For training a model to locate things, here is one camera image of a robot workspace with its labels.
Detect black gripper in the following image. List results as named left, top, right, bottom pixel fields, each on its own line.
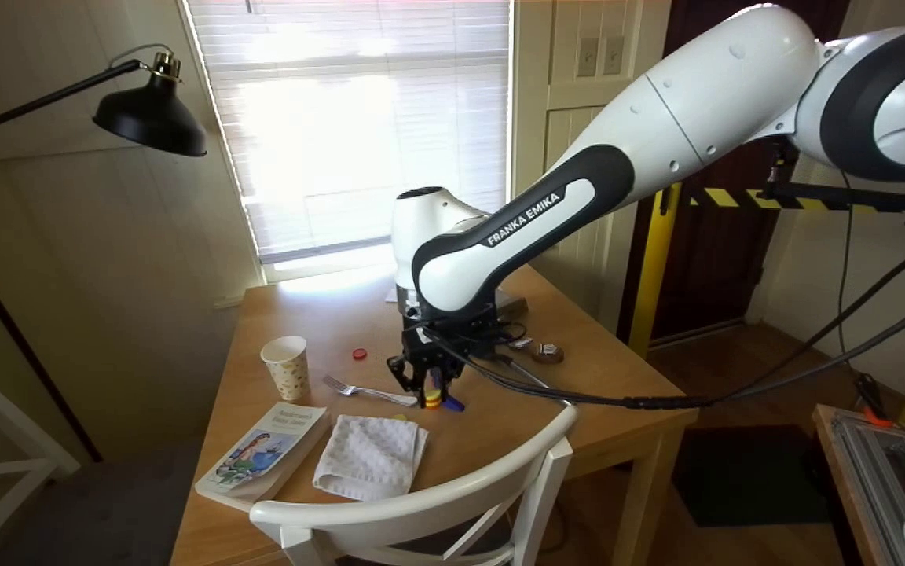
left=386, top=305, right=520, bottom=403

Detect silver metal fork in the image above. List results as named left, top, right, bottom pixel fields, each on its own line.
left=321, top=375, right=421, bottom=410

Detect white folded cloth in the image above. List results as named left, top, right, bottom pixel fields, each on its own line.
left=313, top=413, right=432, bottom=502

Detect white wooden chair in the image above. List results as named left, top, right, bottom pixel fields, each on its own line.
left=0, top=317, right=85, bottom=566
left=245, top=403, right=581, bottom=566

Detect paper cup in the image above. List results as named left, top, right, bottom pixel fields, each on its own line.
left=258, top=332, right=316, bottom=407

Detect paperback book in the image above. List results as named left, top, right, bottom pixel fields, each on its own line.
left=191, top=403, right=329, bottom=513

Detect white window blinds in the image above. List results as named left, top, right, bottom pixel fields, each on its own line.
left=179, top=0, right=512, bottom=264

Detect dark brown door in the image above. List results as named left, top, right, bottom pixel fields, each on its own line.
left=620, top=0, right=855, bottom=344

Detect black floor mat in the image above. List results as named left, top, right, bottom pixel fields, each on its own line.
left=671, top=422, right=841, bottom=528

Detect black floor lamp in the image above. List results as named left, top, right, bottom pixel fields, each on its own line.
left=0, top=41, right=212, bottom=466

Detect black yellow striped bar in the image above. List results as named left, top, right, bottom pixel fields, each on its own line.
left=681, top=183, right=905, bottom=233

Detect metal framed box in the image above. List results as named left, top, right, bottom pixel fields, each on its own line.
left=812, top=403, right=905, bottom=566

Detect grey spatula with metal handle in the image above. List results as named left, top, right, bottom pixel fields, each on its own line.
left=494, top=295, right=566, bottom=367

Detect black cable bundle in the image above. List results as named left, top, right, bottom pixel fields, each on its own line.
left=451, top=223, right=905, bottom=413

